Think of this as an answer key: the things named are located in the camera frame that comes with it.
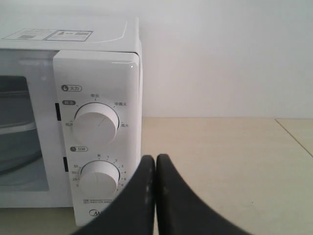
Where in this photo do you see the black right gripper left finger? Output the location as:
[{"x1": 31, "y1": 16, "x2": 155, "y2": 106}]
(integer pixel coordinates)
[{"x1": 74, "y1": 155, "x2": 156, "y2": 235}]

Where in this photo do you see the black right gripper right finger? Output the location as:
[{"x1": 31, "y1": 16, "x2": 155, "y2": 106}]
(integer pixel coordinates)
[{"x1": 156, "y1": 154, "x2": 249, "y2": 235}]

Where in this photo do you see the white lidded plastic container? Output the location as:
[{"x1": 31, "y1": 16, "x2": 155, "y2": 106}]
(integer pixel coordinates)
[{"x1": 0, "y1": 91, "x2": 36, "y2": 135}]

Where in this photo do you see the white microwave oven body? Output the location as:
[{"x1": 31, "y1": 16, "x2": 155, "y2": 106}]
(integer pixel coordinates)
[{"x1": 0, "y1": 13, "x2": 143, "y2": 226}]

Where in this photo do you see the lower white timer knob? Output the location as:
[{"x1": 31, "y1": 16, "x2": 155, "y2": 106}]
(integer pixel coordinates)
[{"x1": 78, "y1": 160, "x2": 120, "y2": 199}]

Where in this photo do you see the upper white power knob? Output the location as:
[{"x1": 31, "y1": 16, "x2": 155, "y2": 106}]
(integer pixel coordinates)
[{"x1": 72, "y1": 102, "x2": 119, "y2": 147}]

